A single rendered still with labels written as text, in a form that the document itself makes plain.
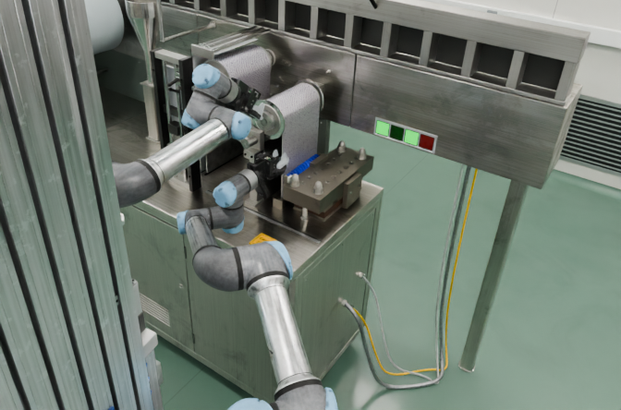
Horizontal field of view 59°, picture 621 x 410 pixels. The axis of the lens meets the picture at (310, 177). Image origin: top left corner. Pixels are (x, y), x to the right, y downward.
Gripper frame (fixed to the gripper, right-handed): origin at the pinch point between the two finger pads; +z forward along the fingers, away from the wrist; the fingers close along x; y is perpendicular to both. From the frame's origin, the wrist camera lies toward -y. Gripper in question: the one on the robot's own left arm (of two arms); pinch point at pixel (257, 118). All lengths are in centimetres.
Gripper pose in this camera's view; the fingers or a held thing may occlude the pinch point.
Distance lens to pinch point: 192.8
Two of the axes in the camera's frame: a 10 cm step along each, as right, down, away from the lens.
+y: 3.9, -9.2, 0.6
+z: 4.0, 2.2, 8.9
